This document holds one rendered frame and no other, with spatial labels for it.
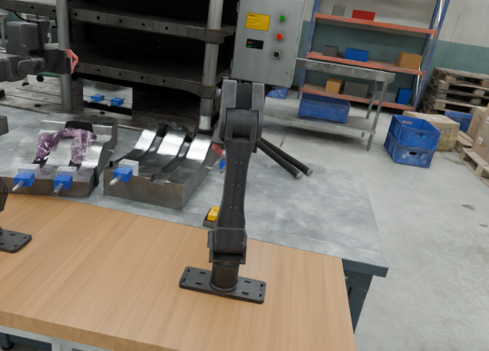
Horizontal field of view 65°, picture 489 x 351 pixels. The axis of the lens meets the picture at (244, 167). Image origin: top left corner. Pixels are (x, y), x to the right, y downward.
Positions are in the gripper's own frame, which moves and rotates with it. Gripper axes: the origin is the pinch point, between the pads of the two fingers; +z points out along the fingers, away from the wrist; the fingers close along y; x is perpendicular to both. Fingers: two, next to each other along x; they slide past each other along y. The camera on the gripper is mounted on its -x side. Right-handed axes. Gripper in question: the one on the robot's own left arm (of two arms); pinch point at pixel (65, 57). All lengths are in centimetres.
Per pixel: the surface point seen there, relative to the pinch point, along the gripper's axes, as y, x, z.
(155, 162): -27.4, 31.0, 5.5
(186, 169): -38.5, 31.0, 4.7
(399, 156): -203, 104, 319
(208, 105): -31, 23, 67
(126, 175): -24.1, 30.0, -10.0
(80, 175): -7.9, 34.4, -7.4
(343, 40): -152, 0, 651
